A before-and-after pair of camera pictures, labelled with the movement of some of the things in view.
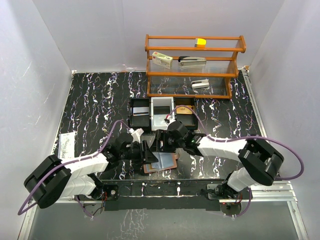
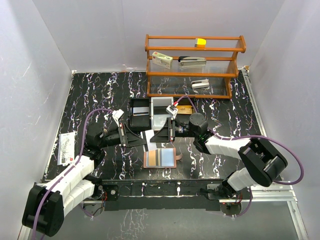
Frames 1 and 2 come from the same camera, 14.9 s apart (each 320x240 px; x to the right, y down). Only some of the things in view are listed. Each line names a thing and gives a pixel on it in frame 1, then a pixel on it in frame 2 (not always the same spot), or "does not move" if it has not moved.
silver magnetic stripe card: [140, 111] does not move
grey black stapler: [192, 62] does not move
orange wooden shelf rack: [192, 66] does not move
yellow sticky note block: [201, 42] does not move
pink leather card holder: [176, 157] → [166, 158]
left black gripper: [145, 151] → [122, 135]
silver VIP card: [160, 164] → [149, 134]
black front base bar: [158, 195] does not move
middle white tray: [160, 107] does not move
